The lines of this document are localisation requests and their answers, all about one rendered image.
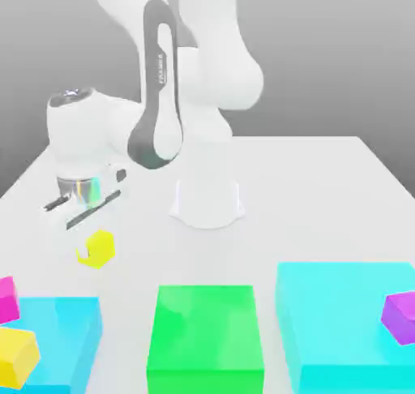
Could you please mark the large blue box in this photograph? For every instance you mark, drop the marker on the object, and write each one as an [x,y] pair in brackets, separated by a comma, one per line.
[69,329]

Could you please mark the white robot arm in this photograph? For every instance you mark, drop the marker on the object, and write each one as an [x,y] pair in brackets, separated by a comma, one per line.
[223,60]

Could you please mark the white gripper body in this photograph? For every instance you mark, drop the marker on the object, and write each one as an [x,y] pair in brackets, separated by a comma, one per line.
[97,212]

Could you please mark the small yellow cube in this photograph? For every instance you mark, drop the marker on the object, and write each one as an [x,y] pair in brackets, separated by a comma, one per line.
[16,356]
[102,248]

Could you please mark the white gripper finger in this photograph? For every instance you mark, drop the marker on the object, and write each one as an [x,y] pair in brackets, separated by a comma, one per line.
[83,248]

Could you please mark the small purple cube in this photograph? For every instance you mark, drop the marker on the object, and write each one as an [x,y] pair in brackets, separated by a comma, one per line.
[400,317]

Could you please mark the large cyan box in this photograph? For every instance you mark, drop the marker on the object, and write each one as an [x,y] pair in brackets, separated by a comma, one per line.
[334,319]

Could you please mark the small pink cube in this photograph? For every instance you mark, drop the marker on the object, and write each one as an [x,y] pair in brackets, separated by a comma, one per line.
[7,300]

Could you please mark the large green box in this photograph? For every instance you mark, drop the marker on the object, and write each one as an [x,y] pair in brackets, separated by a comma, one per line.
[204,332]

